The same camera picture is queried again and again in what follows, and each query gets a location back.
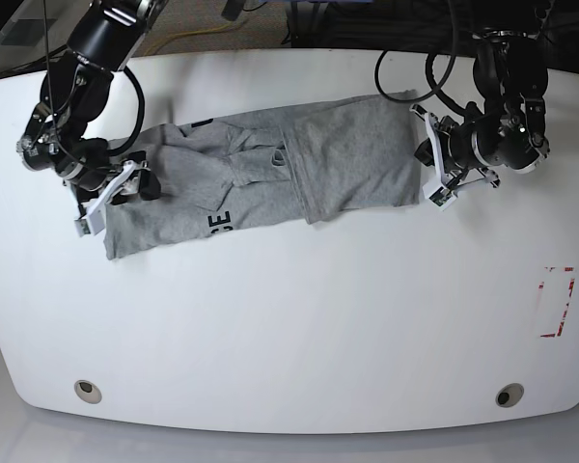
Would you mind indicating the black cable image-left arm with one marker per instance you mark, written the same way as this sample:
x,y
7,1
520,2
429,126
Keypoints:
x,y
135,106

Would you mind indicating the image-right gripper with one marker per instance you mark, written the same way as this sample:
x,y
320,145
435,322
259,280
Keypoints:
x,y
455,141

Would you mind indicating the right table cable grommet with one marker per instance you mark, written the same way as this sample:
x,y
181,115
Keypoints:
x,y
509,395

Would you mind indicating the table cable grommet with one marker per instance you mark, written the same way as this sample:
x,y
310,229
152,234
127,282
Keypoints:
x,y
509,395
88,392

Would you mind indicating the red tape rectangle marking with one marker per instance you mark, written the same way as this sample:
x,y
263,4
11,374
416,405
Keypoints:
x,y
554,298

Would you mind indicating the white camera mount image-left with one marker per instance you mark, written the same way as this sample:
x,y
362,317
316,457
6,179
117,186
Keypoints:
x,y
91,219

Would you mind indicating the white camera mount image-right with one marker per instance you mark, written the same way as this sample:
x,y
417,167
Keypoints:
x,y
450,178

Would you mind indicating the left table cable grommet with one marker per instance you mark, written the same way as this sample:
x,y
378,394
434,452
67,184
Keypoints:
x,y
88,392

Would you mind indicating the grey T-shirt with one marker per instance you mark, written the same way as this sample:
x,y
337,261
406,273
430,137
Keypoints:
x,y
309,161

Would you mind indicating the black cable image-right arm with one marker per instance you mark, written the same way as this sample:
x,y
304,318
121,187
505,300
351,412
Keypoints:
x,y
451,42

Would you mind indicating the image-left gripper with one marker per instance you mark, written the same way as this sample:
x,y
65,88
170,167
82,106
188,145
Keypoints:
x,y
85,184

